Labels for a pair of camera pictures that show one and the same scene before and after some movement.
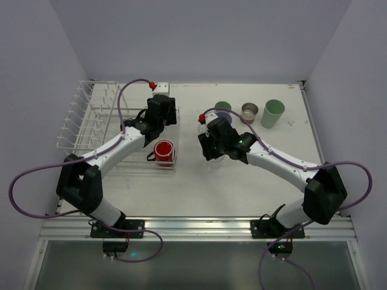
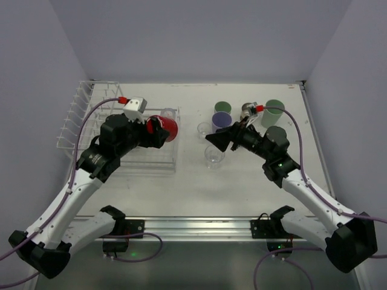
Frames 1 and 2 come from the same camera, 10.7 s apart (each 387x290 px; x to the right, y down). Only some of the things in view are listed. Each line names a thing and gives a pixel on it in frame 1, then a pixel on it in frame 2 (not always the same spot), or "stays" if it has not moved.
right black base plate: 269,228 stays
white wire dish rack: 100,113 stays
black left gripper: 169,110 to 150,136
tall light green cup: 274,109 stays
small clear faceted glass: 202,128 stays
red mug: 162,153 to 166,123
